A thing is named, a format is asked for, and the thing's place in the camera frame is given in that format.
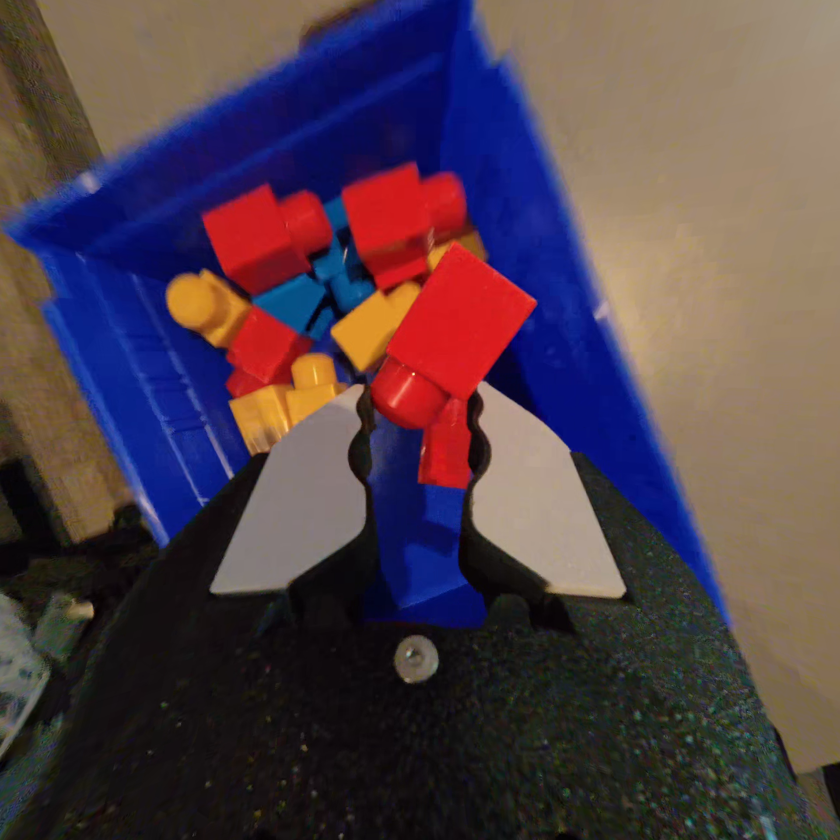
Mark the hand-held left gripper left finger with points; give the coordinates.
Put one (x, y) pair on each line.
(295, 512)

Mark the clear plastic object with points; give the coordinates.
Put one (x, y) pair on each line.
(26, 669)

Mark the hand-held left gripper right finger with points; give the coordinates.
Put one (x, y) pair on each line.
(544, 518)

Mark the pile of mega blocks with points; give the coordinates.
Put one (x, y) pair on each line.
(262, 236)

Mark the blue plastic bin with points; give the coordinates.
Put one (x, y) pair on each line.
(367, 111)

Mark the red mega block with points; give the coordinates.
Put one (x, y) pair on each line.
(459, 321)

